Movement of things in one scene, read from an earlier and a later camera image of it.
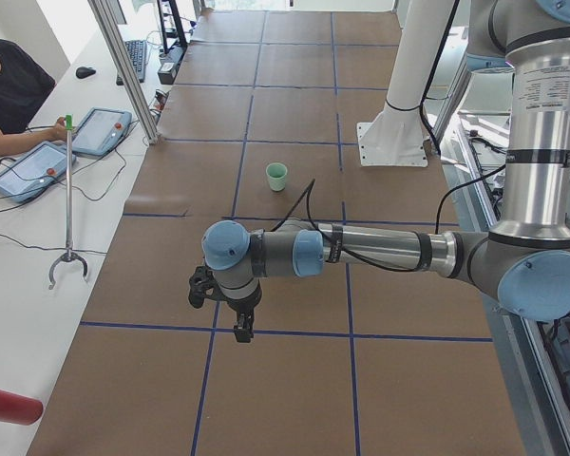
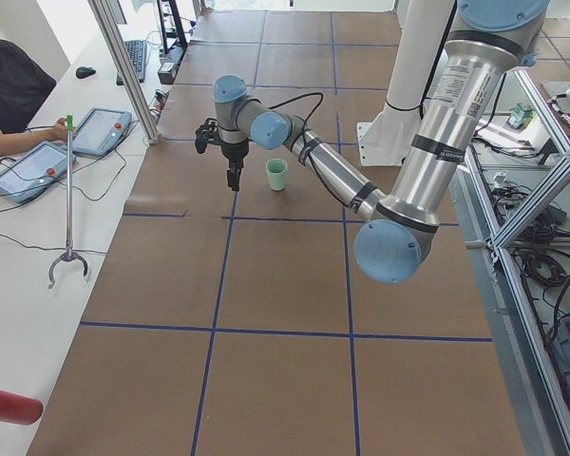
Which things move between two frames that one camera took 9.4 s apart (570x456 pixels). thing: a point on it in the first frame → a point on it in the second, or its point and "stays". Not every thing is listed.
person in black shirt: (13, 85) stays
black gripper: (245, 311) → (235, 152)
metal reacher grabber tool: (69, 253) stays
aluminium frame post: (123, 65) stays
